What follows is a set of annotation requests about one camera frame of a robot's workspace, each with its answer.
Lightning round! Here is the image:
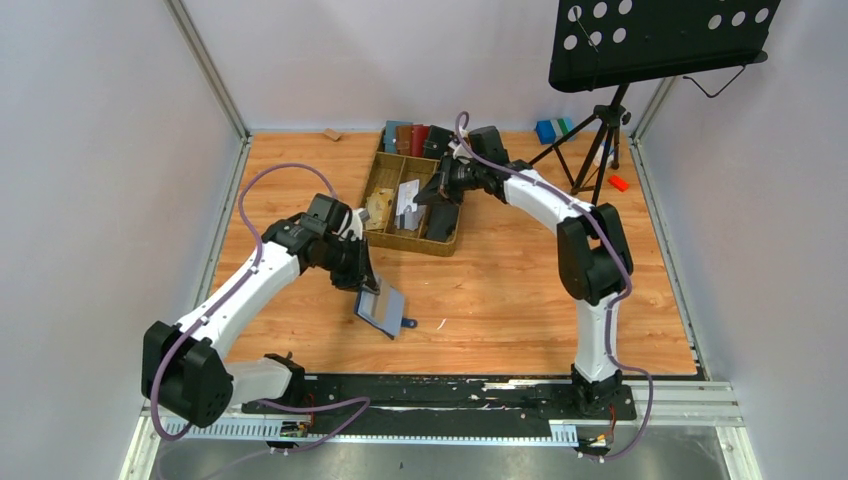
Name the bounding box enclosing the small wooden block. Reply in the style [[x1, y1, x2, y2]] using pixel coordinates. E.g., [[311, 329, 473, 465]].
[[323, 128, 342, 142]]

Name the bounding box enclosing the white cards pile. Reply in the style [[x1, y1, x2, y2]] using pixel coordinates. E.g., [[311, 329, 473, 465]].
[[394, 202, 427, 231]]

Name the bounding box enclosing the black music stand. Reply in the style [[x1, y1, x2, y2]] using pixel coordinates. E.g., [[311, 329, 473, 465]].
[[548, 0, 780, 199]]

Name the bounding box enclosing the black card holder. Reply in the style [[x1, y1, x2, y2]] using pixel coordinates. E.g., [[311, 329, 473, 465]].
[[422, 125, 454, 160]]

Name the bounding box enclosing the dark blue card holder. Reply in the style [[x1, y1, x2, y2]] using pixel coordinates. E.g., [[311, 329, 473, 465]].
[[353, 275, 418, 340]]

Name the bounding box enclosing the white slotted cable duct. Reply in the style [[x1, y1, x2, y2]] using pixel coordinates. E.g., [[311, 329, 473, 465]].
[[186, 409, 578, 447]]

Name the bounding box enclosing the white ID card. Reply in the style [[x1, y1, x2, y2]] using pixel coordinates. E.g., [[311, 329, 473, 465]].
[[396, 179, 420, 209]]

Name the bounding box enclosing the teal card holder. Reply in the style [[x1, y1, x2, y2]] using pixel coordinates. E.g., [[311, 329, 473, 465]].
[[383, 120, 413, 154]]

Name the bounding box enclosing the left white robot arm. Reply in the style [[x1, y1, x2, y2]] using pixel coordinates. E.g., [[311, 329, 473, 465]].
[[141, 194, 380, 427]]

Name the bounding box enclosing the red block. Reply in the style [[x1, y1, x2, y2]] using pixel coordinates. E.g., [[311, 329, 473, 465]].
[[608, 175, 630, 192]]

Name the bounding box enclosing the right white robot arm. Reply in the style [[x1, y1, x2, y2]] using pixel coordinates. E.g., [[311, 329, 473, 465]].
[[414, 126, 633, 415]]

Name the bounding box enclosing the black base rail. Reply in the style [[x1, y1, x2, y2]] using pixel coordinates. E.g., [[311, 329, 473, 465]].
[[242, 374, 637, 431]]

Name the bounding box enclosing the blue green block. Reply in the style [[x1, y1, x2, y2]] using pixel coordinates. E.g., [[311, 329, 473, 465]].
[[534, 117, 575, 145]]

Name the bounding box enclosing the brown card holder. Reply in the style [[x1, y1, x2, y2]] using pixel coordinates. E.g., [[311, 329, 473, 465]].
[[394, 124, 413, 156]]

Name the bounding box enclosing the woven wicker tray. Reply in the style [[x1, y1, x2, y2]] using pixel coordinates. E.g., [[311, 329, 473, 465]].
[[359, 133, 460, 257]]

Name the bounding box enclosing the red card holder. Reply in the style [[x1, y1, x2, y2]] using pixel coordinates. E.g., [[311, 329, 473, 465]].
[[410, 124, 430, 158]]

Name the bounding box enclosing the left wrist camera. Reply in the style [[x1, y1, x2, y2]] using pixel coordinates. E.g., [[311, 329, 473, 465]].
[[339, 207, 370, 241]]

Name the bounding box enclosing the black cards pile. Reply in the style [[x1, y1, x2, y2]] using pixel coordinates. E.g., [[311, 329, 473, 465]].
[[424, 203, 460, 243]]

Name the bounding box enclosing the gold cards pile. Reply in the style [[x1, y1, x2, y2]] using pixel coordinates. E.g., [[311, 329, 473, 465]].
[[364, 187, 396, 231]]

